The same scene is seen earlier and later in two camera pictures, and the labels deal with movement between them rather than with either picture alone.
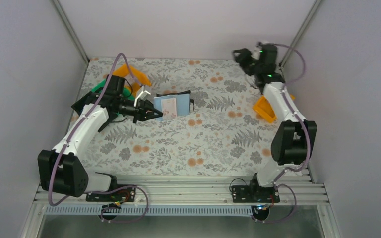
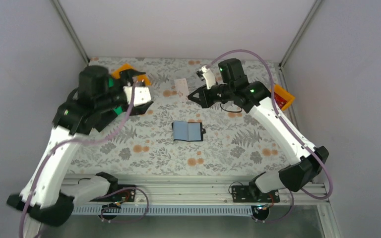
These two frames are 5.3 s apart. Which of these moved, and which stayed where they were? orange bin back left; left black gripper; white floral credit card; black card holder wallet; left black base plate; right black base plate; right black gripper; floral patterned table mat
Moved: left black gripper; black card holder wallet; white floral credit card; right black gripper
Stayed: floral patterned table mat; left black base plate; right black base plate; orange bin back left
